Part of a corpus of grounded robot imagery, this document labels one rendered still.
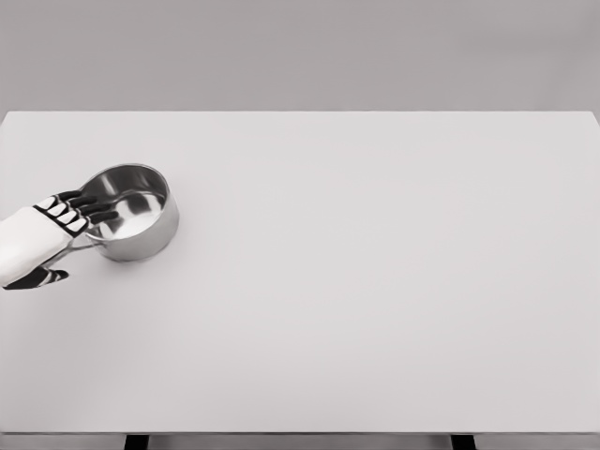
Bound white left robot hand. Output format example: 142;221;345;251
0;188;120;291

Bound stainless steel pot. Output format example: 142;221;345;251
67;162;180;263

